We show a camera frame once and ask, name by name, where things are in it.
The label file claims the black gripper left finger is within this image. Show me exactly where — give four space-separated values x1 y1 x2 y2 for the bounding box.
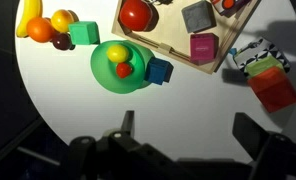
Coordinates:
121 110 135 137

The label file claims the yellow peach fruit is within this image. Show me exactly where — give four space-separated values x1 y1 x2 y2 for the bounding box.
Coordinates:
51 9 78 33

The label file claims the red tomato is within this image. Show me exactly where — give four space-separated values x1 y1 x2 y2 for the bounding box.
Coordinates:
119 0 159 31

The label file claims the blue block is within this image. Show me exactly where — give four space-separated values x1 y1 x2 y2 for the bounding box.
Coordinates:
145 57 173 85

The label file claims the yellow banana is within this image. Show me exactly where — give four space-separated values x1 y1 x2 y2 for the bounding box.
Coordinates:
16 0 43 38

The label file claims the red strawberry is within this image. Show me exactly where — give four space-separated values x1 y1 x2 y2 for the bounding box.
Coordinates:
116 63 132 78

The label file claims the orange fruit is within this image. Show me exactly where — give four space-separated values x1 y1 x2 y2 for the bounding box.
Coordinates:
26 17 55 43

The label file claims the light green block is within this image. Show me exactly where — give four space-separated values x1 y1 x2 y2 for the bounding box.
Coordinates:
245 56 284 78

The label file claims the orange red block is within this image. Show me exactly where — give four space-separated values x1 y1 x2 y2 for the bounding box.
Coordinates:
248 67 296 113

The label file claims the green plastic bowl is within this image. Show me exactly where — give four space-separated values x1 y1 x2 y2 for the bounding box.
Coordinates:
90 40 154 94

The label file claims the grey block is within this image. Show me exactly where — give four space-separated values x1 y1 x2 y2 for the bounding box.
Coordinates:
181 0 216 33

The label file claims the purple block orange circle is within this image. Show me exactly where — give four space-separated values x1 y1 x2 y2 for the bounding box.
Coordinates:
210 0 250 17

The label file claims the magenta block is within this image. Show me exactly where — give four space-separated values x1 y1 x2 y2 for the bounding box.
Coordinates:
190 33 218 64

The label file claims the wooden tray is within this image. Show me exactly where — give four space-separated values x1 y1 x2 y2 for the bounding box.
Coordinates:
112 0 261 74

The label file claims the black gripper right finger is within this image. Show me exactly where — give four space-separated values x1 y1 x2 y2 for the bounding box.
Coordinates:
232 112 270 161

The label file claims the dark red plum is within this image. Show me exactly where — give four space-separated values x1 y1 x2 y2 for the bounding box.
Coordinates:
52 33 75 51

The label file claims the white round table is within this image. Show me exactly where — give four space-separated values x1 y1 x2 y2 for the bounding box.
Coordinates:
15 0 296 162

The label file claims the yellow lemon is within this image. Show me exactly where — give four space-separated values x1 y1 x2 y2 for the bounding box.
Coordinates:
106 44 129 63

